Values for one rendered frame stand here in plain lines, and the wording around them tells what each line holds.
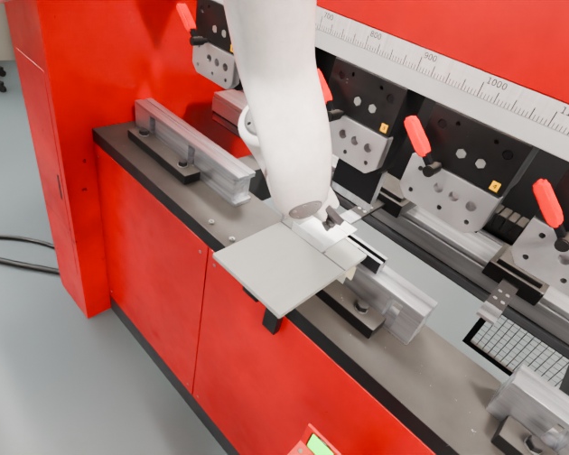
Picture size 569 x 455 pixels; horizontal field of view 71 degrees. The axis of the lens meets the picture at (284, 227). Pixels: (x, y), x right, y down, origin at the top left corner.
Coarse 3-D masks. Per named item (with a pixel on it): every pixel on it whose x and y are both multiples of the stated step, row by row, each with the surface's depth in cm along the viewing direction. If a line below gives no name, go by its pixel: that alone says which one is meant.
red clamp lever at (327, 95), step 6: (318, 72) 70; (324, 84) 70; (324, 90) 70; (324, 96) 70; (330, 96) 71; (330, 102) 71; (330, 108) 70; (330, 114) 70; (336, 114) 70; (342, 114) 72; (330, 120) 70
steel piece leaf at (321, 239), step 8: (296, 224) 83; (304, 224) 87; (312, 224) 88; (320, 224) 88; (296, 232) 84; (304, 232) 83; (312, 232) 86; (320, 232) 86; (328, 232) 87; (336, 232) 87; (344, 232) 88; (312, 240) 82; (320, 240) 84; (328, 240) 84; (336, 240) 85; (320, 248) 81
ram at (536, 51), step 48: (336, 0) 67; (384, 0) 61; (432, 0) 57; (480, 0) 53; (528, 0) 49; (336, 48) 70; (432, 48) 59; (480, 48) 54; (528, 48) 51; (432, 96) 61
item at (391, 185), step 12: (384, 180) 103; (396, 180) 105; (384, 192) 101; (396, 192) 99; (372, 204) 99; (384, 204) 100; (396, 204) 98; (408, 204) 100; (348, 216) 93; (360, 216) 94; (396, 216) 99
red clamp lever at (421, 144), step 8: (408, 120) 61; (416, 120) 61; (408, 128) 61; (416, 128) 61; (416, 136) 61; (424, 136) 61; (416, 144) 61; (424, 144) 61; (416, 152) 62; (424, 152) 61; (424, 160) 62; (432, 160) 62; (424, 168) 61; (432, 168) 60; (440, 168) 62
